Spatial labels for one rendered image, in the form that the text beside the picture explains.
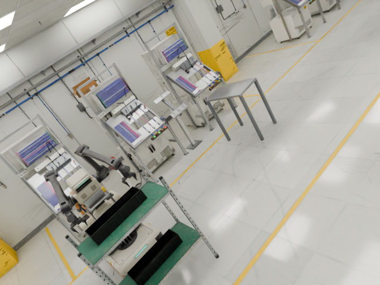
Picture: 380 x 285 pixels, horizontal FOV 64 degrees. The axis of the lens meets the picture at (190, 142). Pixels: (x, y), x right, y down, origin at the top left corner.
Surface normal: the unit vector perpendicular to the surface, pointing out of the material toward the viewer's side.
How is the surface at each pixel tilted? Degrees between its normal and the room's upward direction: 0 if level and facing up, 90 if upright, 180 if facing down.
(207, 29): 90
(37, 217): 90
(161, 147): 90
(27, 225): 90
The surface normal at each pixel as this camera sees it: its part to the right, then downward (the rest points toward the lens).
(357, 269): -0.49, -0.78
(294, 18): 0.56, 0.07
